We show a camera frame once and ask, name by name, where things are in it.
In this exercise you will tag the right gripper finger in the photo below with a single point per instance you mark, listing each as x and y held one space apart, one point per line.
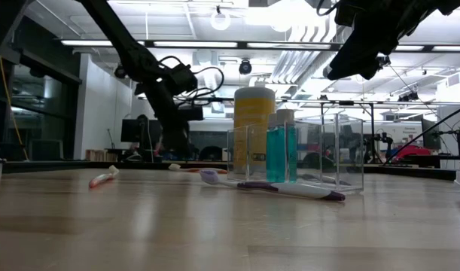
354 62

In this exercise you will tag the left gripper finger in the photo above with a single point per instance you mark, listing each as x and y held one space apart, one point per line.
176 143

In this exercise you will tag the orange and white toothbrush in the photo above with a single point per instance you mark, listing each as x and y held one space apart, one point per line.
192 170
101 180

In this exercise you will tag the teal bottle white cap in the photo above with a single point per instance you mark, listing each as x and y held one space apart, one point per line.
275 158

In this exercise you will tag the teal liquid bottle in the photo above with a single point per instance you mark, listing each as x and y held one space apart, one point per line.
291 150

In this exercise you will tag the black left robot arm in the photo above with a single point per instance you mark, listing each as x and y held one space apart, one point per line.
128 45

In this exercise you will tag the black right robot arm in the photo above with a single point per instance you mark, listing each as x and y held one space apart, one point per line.
451 4

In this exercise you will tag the black computer monitor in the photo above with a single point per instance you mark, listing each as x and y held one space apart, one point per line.
133 131

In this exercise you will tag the yellow cylinder container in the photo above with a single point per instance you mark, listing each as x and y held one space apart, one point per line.
252 105

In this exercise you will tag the clear acrylic organizer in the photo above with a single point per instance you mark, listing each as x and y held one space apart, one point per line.
346 150

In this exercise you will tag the round white ceiling lamp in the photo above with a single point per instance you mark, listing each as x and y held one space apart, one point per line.
214 22

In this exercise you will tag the red object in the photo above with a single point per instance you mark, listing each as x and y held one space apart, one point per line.
412 152

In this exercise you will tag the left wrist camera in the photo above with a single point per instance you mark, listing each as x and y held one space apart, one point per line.
182 79

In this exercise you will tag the black ceiling camera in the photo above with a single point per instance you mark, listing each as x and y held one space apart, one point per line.
245 67

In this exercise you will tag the black aluminium table frame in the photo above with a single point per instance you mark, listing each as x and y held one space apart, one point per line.
45 165

